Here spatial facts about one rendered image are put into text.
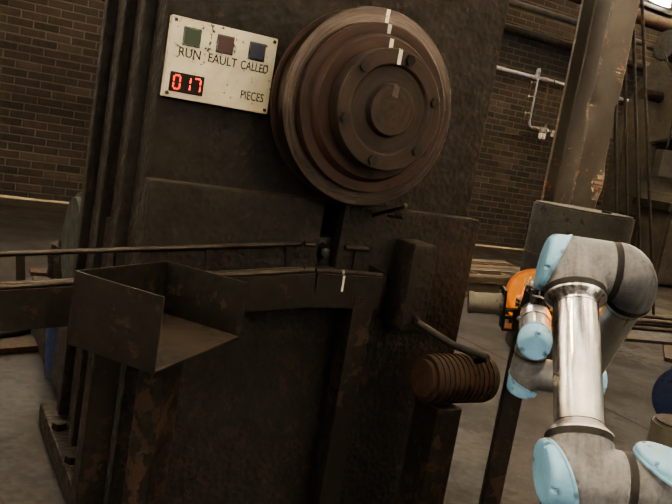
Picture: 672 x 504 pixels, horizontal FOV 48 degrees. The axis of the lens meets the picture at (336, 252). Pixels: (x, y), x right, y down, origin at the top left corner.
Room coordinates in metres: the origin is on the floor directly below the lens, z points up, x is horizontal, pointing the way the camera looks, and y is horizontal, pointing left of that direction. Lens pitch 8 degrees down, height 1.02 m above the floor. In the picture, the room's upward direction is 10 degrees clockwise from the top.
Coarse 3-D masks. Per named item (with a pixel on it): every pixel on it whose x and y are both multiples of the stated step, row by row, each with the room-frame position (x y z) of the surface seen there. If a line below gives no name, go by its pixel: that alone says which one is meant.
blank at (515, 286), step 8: (520, 272) 2.02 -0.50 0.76; (528, 272) 2.02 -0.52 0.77; (512, 280) 2.01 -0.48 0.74; (520, 280) 2.01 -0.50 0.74; (528, 280) 2.01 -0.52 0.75; (512, 288) 2.00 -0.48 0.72; (520, 288) 2.00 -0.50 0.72; (512, 296) 1.99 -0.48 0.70; (512, 304) 1.98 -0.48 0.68; (512, 312) 1.97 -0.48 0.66
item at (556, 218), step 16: (544, 208) 4.37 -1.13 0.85; (560, 208) 4.28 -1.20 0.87; (576, 208) 4.30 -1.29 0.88; (544, 224) 4.34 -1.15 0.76; (560, 224) 4.27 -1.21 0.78; (576, 224) 4.22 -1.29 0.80; (592, 224) 4.20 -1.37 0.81; (608, 224) 4.21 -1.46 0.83; (624, 224) 4.25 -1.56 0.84; (528, 240) 4.47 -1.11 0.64; (544, 240) 4.32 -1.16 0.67; (608, 240) 4.21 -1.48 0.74; (624, 240) 4.28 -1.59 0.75; (528, 256) 4.42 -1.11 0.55; (512, 336) 4.42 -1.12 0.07
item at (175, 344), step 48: (96, 288) 1.31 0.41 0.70; (144, 288) 1.51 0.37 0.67; (192, 288) 1.54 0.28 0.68; (240, 288) 1.49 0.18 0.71; (96, 336) 1.31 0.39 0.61; (144, 336) 1.26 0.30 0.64; (192, 336) 1.45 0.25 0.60; (144, 384) 1.41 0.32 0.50; (144, 432) 1.40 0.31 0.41; (144, 480) 1.40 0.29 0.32
